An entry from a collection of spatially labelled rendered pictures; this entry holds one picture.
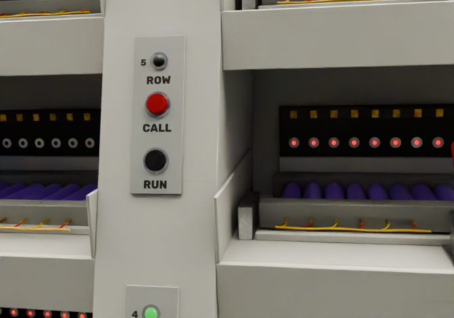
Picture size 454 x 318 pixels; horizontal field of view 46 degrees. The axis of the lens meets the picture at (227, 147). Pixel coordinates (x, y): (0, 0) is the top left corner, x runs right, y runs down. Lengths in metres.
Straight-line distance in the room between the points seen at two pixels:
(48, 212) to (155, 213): 0.12
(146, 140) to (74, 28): 0.11
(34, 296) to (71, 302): 0.03
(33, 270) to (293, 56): 0.26
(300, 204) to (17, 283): 0.24
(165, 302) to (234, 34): 0.21
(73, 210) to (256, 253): 0.17
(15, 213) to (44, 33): 0.16
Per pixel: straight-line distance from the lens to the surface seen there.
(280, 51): 0.42
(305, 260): 0.40
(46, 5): 0.56
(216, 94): 0.41
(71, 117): 0.63
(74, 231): 0.49
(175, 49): 0.42
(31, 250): 0.47
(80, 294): 0.45
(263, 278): 0.40
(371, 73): 0.61
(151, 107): 0.41
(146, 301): 0.42
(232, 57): 0.42
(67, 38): 0.46
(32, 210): 0.51
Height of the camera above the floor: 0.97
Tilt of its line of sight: 6 degrees up
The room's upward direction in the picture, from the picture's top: 1 degrees clockwise
